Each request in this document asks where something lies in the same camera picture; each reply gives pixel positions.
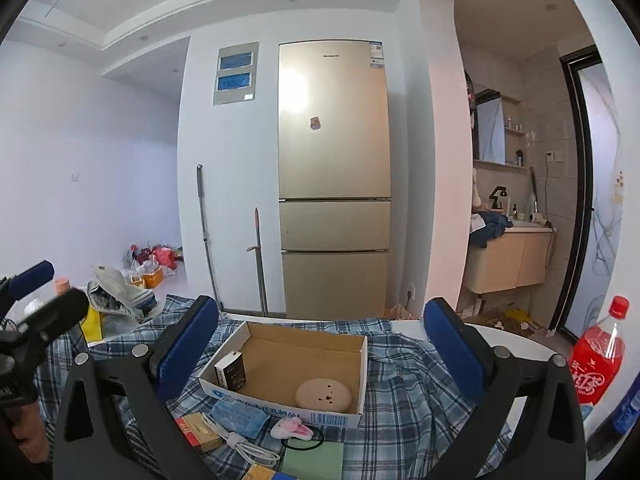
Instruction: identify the white charging cable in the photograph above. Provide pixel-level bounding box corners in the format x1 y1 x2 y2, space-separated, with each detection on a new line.
200 412 282 468

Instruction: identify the bathroom mirror cabinet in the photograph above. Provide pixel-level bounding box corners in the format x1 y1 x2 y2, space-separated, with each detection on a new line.
472 89 528 167

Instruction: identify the yellow plastic bag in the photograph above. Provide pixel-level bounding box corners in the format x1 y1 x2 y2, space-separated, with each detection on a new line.
80 307 103 346

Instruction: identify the red cigarette pack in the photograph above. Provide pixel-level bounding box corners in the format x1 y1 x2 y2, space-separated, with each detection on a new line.
175 412 223 455

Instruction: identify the small black box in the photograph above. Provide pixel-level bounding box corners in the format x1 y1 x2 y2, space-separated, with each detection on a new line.
215 352 247 391

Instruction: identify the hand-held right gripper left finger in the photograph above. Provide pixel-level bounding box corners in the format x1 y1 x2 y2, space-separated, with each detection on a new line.
52 295 221 480

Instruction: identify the yellow blue packet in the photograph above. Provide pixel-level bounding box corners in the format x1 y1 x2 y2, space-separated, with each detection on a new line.
240 462 293 480

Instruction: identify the round beige case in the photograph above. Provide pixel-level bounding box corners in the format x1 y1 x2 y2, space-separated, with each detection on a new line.
295 379 352 413

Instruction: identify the blue plaid shirt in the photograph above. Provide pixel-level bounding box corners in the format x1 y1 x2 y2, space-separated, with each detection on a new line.
35 294 511 480

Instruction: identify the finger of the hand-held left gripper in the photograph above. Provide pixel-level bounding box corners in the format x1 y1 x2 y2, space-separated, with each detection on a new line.
24 287 90 339
0 260 56 311

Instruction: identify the beige vanity cabinet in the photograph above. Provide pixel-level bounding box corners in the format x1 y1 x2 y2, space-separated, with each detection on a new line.
465 227 556 295

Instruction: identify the gold three-door fridge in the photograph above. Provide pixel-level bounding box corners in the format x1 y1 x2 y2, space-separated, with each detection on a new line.
277 39 392 320

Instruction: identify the dark bottle blue label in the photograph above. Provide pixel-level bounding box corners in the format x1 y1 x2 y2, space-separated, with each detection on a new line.
586 385 640 463

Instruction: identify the grey wall electric panel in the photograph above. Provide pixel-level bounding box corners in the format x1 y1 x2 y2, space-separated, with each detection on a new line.
212 41 260 107

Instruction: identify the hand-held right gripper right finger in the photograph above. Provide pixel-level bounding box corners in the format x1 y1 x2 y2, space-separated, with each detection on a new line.
422 297 586 480

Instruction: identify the green notepad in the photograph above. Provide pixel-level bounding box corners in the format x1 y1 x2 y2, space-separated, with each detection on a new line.
280 440 346 480

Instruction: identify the red soda bottle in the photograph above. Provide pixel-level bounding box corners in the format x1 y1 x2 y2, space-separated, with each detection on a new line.
567 296 631 407

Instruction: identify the cardboard box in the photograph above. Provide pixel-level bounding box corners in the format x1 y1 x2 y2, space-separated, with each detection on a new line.
197 320 369 428

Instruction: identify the black framed glass door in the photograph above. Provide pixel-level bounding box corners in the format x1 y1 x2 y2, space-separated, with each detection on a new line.
547 45 628 341

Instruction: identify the pile of plastic bags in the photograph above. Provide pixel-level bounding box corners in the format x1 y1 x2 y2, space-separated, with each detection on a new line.
122 244 183 288

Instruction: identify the grey mop handle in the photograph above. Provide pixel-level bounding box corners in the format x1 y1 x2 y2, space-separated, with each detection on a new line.
196 164 223 311

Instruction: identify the blue clothes heap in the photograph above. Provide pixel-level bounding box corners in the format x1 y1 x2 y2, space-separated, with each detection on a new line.
469 211 513 249

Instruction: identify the blue tissue packet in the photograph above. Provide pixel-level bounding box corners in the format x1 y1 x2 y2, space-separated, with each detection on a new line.
207 399 273 442

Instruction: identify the pink bunny hair tie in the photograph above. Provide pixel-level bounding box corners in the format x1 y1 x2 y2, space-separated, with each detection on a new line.
270 417 326 453

